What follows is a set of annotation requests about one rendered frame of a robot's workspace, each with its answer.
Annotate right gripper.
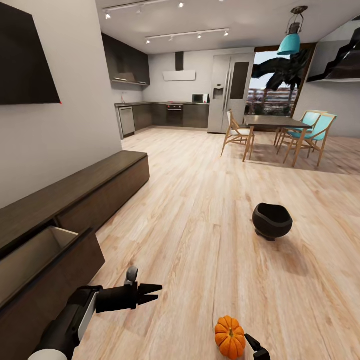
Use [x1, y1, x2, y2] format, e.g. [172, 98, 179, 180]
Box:
[244, 334, 271, 360]

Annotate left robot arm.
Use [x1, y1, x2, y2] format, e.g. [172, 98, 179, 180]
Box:
[28, 265, 163, 360]

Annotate cauldron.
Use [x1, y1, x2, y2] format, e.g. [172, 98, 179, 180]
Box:
[252, 202, 293, 242]

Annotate pumpkin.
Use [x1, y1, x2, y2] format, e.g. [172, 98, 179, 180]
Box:
[215, 315, 246, 360]

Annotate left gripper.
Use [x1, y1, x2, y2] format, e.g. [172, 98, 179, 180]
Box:
[110, 281, 163, 312]

